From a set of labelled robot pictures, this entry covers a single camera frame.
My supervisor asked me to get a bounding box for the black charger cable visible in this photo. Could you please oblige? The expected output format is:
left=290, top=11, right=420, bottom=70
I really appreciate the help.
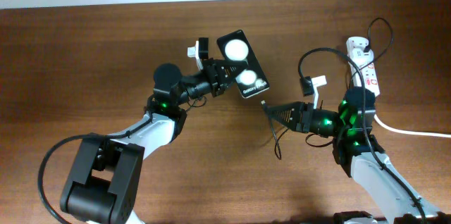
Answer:
left=260, top=17, right=394, bottom=161

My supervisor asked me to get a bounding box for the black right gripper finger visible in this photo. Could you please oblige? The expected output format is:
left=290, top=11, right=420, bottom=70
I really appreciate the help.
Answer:
left=271, top=111, right=299, bottom=132
left=264, top=101, right=303, bottom=117

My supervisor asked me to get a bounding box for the white power strip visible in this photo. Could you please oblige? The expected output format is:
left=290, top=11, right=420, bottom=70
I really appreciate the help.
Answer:
left=346, top=37, right=381, bottom=97

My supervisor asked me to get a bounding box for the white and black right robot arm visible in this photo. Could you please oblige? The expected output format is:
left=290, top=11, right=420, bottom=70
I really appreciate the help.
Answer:
left=261, top=87, right=450, bottom=223

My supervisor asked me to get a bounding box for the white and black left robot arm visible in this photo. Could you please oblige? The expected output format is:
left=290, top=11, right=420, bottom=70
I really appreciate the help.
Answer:
left=60, top=58, right=248, bottom=223

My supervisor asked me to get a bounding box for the white usb charger adapter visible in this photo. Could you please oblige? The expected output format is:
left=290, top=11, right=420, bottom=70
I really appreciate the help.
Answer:
left=348, top=48, right=374, bottom=68

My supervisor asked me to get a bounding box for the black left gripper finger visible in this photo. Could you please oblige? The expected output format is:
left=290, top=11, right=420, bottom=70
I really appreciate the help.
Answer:
left=220, top=60, right=248, bottom=71
left=220, top=73, right=240, bottom=94

